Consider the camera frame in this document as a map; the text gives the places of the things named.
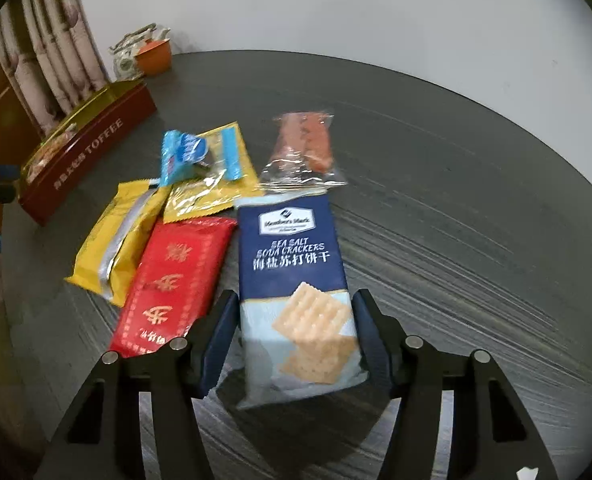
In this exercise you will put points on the orange tea cup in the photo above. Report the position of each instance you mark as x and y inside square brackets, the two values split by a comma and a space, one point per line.
[153, 60]

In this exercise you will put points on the beige patterned curtain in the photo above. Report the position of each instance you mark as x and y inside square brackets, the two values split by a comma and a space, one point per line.
[50, 60]

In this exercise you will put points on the red rectangular tin box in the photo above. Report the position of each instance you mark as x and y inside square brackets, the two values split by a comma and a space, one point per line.
[90, 155]

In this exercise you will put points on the brown wooden furniture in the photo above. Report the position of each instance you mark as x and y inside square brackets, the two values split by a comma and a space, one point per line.
[0, 105]

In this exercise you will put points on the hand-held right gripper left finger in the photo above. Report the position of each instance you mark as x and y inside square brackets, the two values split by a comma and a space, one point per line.
[220, 340]

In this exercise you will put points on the small light blue snack packet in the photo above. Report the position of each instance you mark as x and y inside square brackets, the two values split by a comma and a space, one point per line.
[180, 155]

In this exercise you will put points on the dark blue cracker packet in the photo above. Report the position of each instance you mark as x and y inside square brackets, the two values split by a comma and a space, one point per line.
[291, 270]

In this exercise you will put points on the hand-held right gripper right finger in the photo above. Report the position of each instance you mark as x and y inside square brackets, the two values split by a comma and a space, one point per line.
[371, 340]

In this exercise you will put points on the patterned ceramic teapot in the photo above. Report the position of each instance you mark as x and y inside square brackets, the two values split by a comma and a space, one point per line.
[123, 62]

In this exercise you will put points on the red snack packet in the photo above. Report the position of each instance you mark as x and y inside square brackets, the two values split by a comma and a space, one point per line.
[175, 280]

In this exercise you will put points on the large yellow snack packet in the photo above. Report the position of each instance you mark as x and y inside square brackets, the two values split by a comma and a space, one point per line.
[100, 255]

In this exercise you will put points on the small yellow snack packet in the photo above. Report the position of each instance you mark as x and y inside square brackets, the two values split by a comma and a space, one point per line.
[210, 195]

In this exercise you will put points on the clear packet of orange sausages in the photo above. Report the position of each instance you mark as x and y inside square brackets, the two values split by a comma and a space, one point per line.
[303, 145]

